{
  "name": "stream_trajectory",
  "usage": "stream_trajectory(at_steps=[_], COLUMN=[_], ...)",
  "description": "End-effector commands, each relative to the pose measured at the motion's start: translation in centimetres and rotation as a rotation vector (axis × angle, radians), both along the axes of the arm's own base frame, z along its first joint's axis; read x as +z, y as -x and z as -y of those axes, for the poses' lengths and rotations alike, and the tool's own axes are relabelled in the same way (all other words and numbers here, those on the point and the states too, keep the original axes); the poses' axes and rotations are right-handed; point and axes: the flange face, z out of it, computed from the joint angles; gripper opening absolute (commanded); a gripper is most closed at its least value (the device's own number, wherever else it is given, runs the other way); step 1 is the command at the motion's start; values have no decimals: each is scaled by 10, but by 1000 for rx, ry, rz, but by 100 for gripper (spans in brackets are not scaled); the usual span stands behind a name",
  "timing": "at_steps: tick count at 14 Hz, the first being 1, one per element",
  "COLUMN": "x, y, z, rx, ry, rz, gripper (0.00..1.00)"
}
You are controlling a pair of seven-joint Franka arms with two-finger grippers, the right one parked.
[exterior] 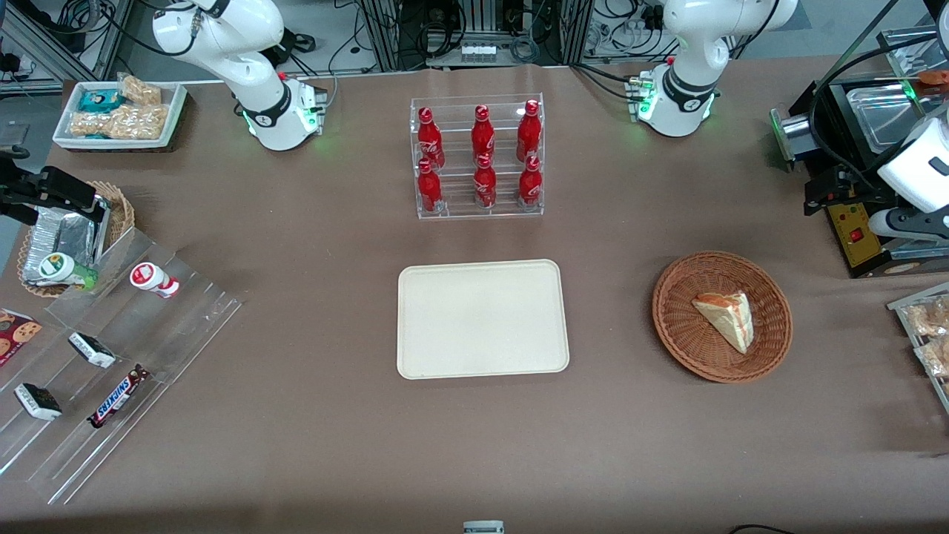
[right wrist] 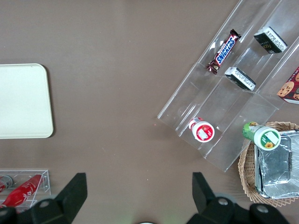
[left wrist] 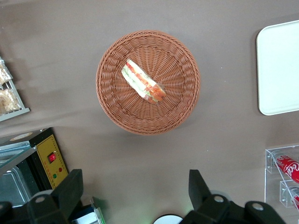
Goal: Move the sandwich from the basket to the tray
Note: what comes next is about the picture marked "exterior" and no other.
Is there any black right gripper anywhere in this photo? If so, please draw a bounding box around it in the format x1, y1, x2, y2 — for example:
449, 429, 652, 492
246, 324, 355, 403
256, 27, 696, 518
0, 167, 112, 225

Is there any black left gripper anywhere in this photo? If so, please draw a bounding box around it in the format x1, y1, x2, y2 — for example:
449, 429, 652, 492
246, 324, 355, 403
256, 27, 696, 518
805, 165, 890, 216

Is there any triangle sandwich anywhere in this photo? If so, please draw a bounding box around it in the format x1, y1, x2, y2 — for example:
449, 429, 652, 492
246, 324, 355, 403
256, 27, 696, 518
692, 291, 755, 355

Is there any light tan wicker basket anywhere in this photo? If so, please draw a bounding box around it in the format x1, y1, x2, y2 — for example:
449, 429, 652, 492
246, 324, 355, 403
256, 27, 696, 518
16, 180, 136, 297

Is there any grey snack tray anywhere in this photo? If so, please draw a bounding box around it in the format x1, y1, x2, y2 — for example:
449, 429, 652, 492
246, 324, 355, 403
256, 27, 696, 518
887, 282, 949, 415

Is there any white snack tray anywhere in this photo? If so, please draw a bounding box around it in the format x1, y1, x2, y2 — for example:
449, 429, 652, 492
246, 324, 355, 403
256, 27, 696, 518
52, 80, 188, 153

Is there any brown wicker basket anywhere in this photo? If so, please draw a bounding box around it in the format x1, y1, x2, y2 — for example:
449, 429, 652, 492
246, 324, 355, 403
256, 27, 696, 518
652, 251, 794, 384

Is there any cream plastic serving tray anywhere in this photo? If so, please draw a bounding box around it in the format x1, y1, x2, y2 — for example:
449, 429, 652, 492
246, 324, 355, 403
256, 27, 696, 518
397, 259, 570, 380

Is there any silver foil container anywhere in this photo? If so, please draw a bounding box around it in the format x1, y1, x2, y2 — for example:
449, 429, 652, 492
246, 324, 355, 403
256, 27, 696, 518
22, 204, 112, 286

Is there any black appliance yellow panel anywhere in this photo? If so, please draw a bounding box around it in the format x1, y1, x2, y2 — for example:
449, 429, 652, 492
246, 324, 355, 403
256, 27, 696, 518
770, 70, 949, 280

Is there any green yoghurt bottle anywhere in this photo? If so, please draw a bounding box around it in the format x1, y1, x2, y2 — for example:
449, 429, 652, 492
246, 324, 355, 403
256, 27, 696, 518
39, 252, 99, 290

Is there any large rice cracker pack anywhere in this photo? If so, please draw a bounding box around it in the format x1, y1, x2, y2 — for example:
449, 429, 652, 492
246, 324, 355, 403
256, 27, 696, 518
69, 104, 170, 141

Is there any red cap yoghurt bottle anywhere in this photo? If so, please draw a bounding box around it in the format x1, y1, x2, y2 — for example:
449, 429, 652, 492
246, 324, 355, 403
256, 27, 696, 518
130, 262, 180, 299

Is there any teal snack packet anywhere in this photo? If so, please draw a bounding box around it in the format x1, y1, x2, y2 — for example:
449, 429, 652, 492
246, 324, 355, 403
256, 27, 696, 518
77, 89, 124, 113

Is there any red cookie box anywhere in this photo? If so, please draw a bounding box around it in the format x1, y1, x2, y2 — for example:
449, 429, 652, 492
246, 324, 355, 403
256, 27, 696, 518
0, 308, 43, 368

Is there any black white small box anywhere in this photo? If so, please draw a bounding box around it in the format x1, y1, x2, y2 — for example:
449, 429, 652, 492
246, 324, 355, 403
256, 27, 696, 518
68, 332, 117, 369
14, 383, 63, 421

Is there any small rice cracker pack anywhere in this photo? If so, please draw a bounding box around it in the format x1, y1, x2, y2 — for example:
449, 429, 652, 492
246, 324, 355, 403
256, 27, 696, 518
119, 74, 162, 105

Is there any clear wrapped pastry pack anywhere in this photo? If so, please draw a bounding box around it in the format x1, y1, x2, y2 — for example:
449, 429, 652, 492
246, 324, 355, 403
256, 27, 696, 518
916, 337, 949, 379
906, 297, 949, 338

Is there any clear acrylic tiered shelf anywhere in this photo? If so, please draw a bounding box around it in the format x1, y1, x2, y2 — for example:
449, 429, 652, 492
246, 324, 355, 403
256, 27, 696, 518
0, 226, 244, 505

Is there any silver metal box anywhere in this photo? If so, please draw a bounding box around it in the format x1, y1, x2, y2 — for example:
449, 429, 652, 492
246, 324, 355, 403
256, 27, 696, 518
877, 26, 949, 79

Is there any snickers chocolate bar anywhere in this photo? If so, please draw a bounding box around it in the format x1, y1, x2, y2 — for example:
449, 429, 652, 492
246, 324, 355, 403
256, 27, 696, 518
87, 363, 151, 429

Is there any red cola bottle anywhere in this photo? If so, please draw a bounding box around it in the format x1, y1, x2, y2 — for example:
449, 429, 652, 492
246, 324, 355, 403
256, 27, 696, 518
518, 155, 543, 207
417, 159, 444, 214
517, 99, 543, 162
473, 154, 498, 209
472, 105, 496, 160
417, 107, 446, 170

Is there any clear acrylic bottle rack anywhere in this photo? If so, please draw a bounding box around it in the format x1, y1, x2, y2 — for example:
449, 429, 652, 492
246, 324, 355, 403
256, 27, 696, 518
410, 93, 546, 220

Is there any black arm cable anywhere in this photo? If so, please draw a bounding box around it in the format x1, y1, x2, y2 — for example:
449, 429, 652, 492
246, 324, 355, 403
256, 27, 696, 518
808, 30, 949, 194

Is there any aluminium frame rack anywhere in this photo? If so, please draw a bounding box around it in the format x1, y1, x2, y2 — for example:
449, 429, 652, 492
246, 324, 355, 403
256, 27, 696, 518
356, 0, 594, 71

